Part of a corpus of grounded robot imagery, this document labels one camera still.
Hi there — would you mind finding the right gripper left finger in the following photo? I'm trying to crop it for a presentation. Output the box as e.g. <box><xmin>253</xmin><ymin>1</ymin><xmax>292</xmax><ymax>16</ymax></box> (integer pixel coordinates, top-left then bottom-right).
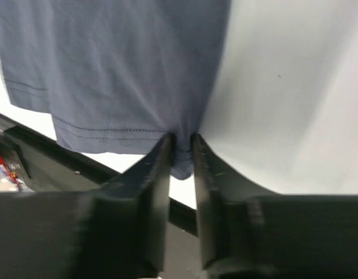
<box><xmin>0</xmin><ymin>133</ymin><xmax>176</xmax><ymax>279</ymax></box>

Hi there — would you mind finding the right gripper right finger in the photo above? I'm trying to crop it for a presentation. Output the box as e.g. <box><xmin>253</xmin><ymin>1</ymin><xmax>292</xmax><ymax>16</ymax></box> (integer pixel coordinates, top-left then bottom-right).
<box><xmin>191</xmin><ymin>134</ymin><xmax>358</xmax><ymax>278</ymax></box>

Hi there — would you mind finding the blue-grey tank top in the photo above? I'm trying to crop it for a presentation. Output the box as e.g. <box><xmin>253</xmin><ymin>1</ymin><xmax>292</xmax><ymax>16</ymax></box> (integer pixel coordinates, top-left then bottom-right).
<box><xmin>0</xmin><ymin>1</ymin><xmax>230</xmax><ymax>180</ymax></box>

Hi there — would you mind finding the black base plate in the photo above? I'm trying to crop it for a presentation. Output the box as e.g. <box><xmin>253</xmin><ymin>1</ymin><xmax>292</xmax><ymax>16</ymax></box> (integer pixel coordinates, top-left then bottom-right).
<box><xmin>0</xmin><ymin>109</ymin><xmax>202</xmax><ymax>279</ymax></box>

